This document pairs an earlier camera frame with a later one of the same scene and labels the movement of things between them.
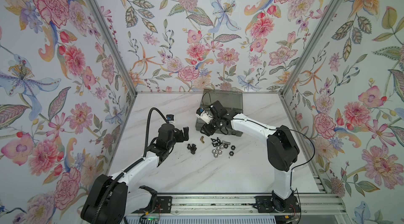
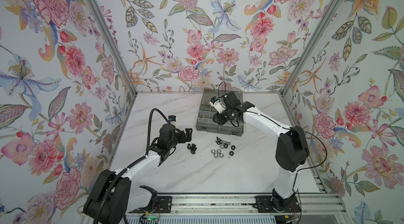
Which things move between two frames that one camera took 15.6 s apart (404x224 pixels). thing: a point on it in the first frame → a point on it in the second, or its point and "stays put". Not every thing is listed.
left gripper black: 186,133 stays put
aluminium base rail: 322,204 stays put
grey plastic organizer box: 232,99 stays put
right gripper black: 207,130 → 219,120
